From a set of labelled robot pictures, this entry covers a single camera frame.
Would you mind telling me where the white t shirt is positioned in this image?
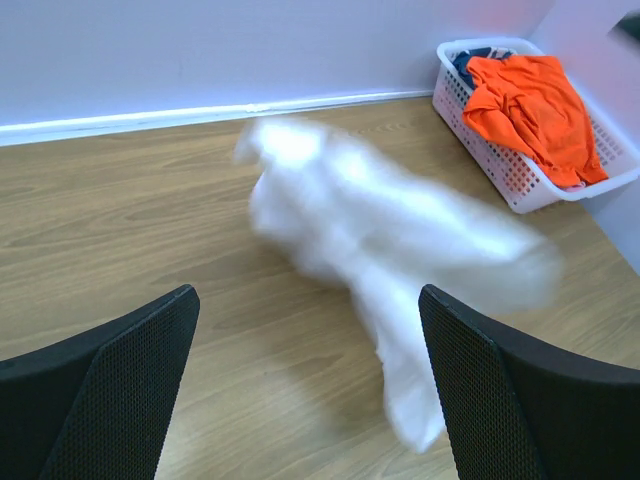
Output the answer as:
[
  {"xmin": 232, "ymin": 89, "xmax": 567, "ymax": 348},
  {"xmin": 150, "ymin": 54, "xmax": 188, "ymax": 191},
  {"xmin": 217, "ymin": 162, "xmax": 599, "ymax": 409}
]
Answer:
[{"xmin": 234, "ymin": 117, "xmax": 564, "ymax": 453}]

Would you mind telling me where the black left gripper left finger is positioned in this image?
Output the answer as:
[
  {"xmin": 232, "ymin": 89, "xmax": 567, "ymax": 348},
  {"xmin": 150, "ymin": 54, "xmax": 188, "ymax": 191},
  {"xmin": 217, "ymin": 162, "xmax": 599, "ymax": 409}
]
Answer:
[{"xmin": 1, "ymin": 285, "xmax": 200, "ymax": 479}]

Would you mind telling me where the pink garment in basket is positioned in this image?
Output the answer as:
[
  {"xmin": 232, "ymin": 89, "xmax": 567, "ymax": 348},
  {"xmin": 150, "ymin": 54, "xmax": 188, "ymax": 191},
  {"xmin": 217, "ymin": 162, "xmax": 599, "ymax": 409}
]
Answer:
[{"xmin": 563, "ymin": 182, "xmax": 587, "ymax": 192}]

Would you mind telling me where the blue garment in basket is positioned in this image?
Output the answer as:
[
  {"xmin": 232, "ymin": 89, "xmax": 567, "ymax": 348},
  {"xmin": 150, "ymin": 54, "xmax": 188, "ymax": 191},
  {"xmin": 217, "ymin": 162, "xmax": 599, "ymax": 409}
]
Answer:
[{"xmin": 452, "ymin": 47, "xmax": 517, "ymax": 90}]

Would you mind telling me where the orange t shirt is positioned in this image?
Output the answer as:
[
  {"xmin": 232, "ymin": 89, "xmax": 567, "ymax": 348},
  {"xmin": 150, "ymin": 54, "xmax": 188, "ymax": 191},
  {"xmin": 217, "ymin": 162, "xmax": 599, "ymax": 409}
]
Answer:
[{"xmin": 462, "ymin": 55, "xmax": 609, "ymax": 189}]

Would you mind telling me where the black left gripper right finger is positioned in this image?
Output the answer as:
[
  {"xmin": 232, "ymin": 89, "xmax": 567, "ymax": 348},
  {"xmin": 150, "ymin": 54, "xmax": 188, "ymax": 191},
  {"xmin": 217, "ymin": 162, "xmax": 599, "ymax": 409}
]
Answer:
[{"xmin": 419, "ymin": 285, "xmax": 639, "ymax": 479}]

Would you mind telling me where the white plastic laundry basket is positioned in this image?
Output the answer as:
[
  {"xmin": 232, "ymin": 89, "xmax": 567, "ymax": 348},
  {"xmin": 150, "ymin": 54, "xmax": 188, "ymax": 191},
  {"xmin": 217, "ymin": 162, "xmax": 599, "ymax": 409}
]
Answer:
[{"xmin": 433, "ymin": 37, "xmax": 639, "ymax": 214}]

